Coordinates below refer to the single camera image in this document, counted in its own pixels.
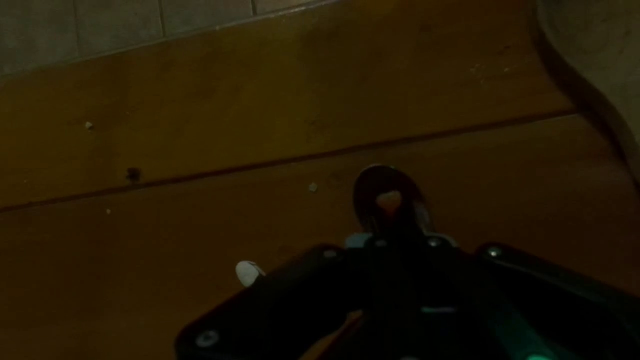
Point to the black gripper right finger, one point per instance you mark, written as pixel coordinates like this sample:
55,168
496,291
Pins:
520,306

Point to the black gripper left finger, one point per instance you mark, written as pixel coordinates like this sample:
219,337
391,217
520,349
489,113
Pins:
292,306

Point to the metal spoon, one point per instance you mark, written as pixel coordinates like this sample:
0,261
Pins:
370,187

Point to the small white plastic piece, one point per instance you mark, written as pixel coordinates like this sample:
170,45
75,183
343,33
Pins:
249,271

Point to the tiny white crumb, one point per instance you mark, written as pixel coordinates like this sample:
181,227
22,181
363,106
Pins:
313,187
89,125

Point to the small dark crumb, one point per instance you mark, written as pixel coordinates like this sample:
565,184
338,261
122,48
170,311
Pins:
133,173

